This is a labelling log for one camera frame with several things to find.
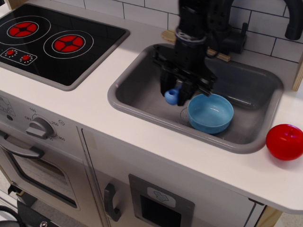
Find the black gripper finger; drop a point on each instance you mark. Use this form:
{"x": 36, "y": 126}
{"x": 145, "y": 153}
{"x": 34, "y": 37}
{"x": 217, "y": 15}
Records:
{"x": 187, "y": 90}
{"x": 167, "y": 81}

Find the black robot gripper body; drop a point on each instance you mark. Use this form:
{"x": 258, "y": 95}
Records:
{"x": 187, "y": 62}

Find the blue handled grey toy spoon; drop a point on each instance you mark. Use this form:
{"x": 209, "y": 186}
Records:
{"x": 171, "y": 96}

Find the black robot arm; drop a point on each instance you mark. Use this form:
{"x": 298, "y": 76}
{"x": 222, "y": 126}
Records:
{"x": 192, "y": 26}

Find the grey toy sink basin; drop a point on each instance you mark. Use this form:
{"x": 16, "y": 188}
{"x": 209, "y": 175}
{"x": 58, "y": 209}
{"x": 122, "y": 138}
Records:
{"x": 254, "y": 94}

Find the light blue plastic bowl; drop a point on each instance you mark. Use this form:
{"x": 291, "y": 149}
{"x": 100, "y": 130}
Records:
{"x": 210, "y": 114}

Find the wooden spatula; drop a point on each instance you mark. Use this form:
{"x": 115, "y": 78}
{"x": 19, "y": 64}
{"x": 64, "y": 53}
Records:
{"x": 169, "y": 36}

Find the black toy faucet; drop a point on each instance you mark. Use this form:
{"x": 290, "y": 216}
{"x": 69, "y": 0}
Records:
{"x": 221, "y": 37}

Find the red toy apple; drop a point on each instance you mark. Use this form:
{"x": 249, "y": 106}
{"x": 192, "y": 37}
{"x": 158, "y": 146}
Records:
{"x": 285, "y": 142}

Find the black toy stove top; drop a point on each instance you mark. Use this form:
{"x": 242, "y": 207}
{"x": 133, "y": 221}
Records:
{"x": 55, "y": 48}

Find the grey dispenser panel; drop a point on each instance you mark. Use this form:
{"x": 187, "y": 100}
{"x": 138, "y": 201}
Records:
{"x": 159, "y": 207}

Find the grey oven knob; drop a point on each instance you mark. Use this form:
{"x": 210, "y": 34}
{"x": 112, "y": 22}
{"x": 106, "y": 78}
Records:
{"x": 40, "y": 128}

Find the toy oven door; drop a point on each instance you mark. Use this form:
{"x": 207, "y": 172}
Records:
{"x": 59, "y": 179}

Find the grey cabinet door handle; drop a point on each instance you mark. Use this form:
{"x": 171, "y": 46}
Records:
{"x": 111, "y": 212}

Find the grey oven door handle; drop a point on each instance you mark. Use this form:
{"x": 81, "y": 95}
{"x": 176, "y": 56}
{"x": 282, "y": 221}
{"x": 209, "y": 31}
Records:
{"x": 31, "y": 153}

